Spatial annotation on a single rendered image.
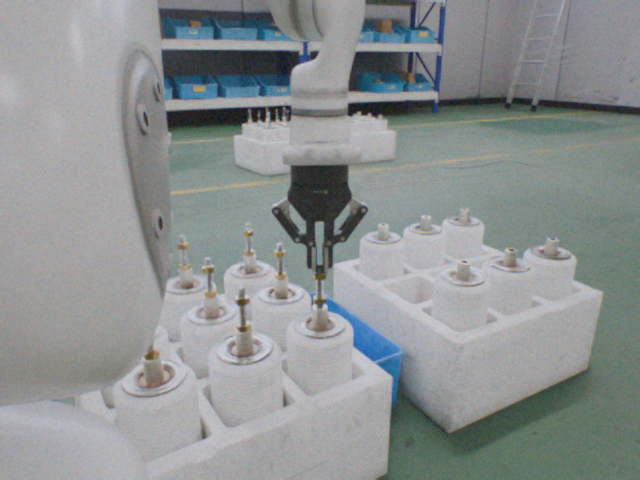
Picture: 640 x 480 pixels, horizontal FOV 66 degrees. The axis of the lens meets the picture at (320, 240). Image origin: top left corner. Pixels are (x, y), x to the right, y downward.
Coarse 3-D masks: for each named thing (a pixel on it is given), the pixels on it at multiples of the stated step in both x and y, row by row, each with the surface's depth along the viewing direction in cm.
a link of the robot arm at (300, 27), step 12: (276, 0) 54; (288, 0) 56; (300, 0) 55; (276, 12) 56; (288, 12) 56; (300, 12) 55; (288, 24) 57; (300, 24) 56; (312, 24) 55; (288, 36) 59; (300, 36) 58; (312, 36) 57
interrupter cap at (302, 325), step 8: (328, 312) 75; (296, 320) 72; (304, 320) 72; (328, 320) 73; (336, 320) 72; (344, 320) 72; (296, 328) 70; (304, 328) 70; (312, 328) 71; (328, 328) 71; (336, 328) 70; (344, 328) 70; (304, 336) 69; (312, 336) 68; (320, 336) 68; (328, 336) 68; (336, 336) 69
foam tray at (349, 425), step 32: (160, 320) 89; (352, 352) 78; (288, 384) 70; (352, 384) 70; (384, 384) 71; (288, 416) 64; (320, 416) 66; (352, 416) 70; (384, 416) 73; (192, 448) 59; (224, 448) 59; (256, 448) 62; (288, 448) 65; (320, 448) 68; (352, 448) 72; (384, 448) 76
